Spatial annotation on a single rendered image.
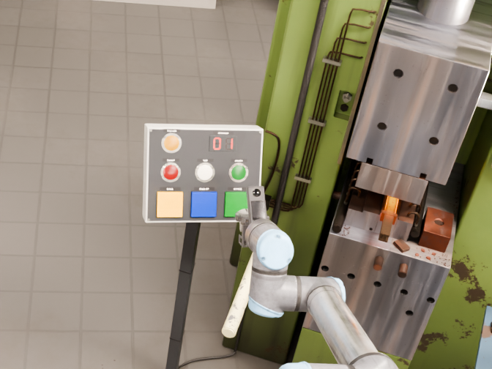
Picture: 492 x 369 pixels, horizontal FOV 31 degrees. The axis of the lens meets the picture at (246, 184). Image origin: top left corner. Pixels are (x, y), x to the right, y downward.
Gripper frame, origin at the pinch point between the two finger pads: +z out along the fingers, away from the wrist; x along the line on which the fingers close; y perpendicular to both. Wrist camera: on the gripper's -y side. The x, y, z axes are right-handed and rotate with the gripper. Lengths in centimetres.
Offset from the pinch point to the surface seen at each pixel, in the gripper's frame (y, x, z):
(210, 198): -1.1, -8.2, 10.2
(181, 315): 49, -9, 51
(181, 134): -19.8, -17.1, 10.9
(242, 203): 0.5, 1.5, 10.2
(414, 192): -5, 51, 0
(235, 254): 46, 24, 118
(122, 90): -12, -16, 234
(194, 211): 2.8, -12.9, 10.2
